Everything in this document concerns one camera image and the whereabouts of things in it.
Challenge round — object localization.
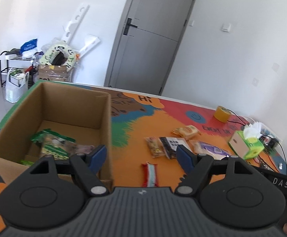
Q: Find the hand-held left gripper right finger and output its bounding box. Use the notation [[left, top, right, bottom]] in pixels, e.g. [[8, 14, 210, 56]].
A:
[[174, 144, 254, 198]]

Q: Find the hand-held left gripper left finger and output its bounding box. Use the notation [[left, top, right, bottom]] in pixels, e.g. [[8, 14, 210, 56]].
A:
[[30, 145, 111, 198]]

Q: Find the lilac pink snack packet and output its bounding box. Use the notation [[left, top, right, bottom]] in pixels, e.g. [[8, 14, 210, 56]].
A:
[[75, 145, 95, 155]]

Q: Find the black and white bread packet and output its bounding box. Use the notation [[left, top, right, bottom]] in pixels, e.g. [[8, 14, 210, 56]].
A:
[[159, 137, 189, 160]]

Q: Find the orange biscuit packet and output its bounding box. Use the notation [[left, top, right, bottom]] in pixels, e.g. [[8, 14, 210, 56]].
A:
[[170, 125, 201, 139]]

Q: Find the long white purple snack packet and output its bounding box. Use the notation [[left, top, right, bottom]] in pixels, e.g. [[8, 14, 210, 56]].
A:
[[189, 140, 231, 160]]

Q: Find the small clear peanut packet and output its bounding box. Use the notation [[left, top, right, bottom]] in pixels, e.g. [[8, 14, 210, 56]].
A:
[[144, 137, 166, 159]]

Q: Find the red striped white snack packet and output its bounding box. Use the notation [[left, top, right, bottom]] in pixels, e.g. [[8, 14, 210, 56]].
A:
[[141, 162, 159, 188]]

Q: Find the green and white bread packet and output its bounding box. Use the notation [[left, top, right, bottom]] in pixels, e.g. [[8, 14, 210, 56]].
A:
[[31, 129, 76, 160]]

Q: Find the bunch of keys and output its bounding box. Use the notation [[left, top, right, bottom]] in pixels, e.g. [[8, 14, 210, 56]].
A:
[[257, 158, 273, 171]]

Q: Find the black charger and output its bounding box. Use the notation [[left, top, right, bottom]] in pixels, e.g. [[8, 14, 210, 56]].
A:
[[264, 135, 278, 148]]

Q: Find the yellow tape roll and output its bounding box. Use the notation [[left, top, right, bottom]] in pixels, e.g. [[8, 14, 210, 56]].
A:
[[213, 105, 230, 123]]

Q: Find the white power strip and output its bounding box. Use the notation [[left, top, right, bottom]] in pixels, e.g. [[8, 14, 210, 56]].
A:
[[259, 123, 281, 142]]

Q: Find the green tissue box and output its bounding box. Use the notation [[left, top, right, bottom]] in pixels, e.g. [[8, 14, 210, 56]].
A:
[[228, 122, 265, 160]]

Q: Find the white plastic bag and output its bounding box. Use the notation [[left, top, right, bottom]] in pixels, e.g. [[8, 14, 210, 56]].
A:
[[5, 67, 30, 103]]

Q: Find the short white board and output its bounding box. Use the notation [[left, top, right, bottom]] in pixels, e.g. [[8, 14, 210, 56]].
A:
[[78, 35, 101, 59]]

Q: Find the grey door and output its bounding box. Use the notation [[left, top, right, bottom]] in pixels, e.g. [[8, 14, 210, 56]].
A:
[[103, 0, 200, 96]]

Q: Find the black shoe rack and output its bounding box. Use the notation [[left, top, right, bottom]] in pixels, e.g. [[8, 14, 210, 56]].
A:
[[0, 50, 39, 89]]

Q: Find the blue plastic bag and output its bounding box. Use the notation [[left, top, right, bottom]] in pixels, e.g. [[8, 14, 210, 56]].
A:
[[19, 39, 38, 52]]

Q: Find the white board with holes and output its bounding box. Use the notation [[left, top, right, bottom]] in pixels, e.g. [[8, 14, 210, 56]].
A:
[[61, 3, 90, 47]]

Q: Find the black door handle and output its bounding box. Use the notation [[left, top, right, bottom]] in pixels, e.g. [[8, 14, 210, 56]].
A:
[[122, 17, 138, 36]]

